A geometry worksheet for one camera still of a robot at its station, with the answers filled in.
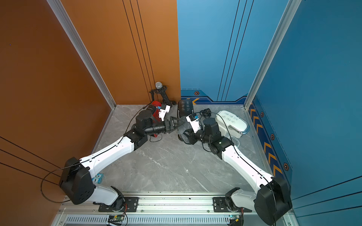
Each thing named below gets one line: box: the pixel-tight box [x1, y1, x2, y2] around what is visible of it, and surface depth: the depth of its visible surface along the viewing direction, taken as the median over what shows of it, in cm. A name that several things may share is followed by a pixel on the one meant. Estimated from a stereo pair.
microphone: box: [148, 81, 177, 108], surface depth 107 cm
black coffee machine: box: [177, 99, 194, 119], surface depth 89 cm
